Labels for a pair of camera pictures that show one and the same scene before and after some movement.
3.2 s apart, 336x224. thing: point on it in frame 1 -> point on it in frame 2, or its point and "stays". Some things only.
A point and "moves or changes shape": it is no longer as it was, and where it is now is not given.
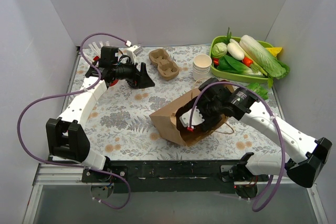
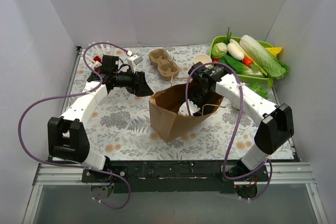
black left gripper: (138, 75) -> (137, 83)
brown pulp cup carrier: (168, 70) stays
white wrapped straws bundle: (98, 49) stays
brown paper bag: (161, 119) moves or changes shape
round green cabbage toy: (219, 50) stays
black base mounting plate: (163, 176) stays
